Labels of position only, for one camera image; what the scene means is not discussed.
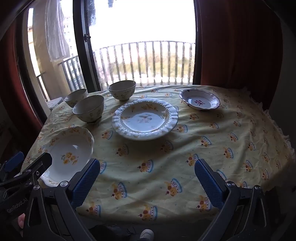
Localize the person's left hand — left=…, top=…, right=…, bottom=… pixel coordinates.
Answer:
left=17, top=213, right=25, bottom=231

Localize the scalloped plate yellow flower print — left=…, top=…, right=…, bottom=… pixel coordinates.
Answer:
left=40, top=126, right=95, bottom=188

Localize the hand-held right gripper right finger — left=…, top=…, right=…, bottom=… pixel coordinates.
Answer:
left=194, top=159, right=281, bottom=241

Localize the white beaded-rim plate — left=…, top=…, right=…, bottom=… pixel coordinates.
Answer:
left=112, top=98, right=179, bottom=141

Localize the red curtain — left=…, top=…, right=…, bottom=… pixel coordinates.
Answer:
left=194, top=0, right=287, bottom=109
left=0, top=23, right=47, bottom=158

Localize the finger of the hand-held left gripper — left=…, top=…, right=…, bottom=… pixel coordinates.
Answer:
left=0, top=152, right=25, bottom=179
left=0, top=152, right=53, bottom=197

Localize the black window frame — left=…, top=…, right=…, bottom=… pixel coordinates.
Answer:
left=73, top=0, right=103, bottom=92

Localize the white shoe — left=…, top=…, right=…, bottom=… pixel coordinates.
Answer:
left=140, top=229, right=154, bottom=241

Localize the metal balcony railing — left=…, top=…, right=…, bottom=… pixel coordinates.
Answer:
left=36, top=55, right=85, bottom=101
left=92, top=40, right=196, bottom=87

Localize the white hanging cloth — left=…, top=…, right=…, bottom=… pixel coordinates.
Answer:
left=45, top=0, right=71, bottom=62

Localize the yellow printed tablecloth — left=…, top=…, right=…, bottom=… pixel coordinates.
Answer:
left=22, top=85, right=292, bottom=224

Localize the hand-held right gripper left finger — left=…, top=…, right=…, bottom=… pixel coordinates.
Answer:
left=23, top=158, right=101, bottom=241

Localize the dark hanging cloth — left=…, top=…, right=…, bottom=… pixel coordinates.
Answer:
left=84, top=0, right=98, bottom=27

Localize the white plastic stool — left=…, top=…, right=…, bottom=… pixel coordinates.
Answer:
left=46, top=97, right=64, bottom=110

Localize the beige floral ceramic bowl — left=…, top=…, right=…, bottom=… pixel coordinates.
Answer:
left=64, top=88, right=88, bottom=108
left=73, top=95, right=105, bottom=123
left=108, top=80, right=137, bottom=101

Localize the white plate red floral print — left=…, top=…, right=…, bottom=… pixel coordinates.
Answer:
left=179, top=88, right=221, bottom=110

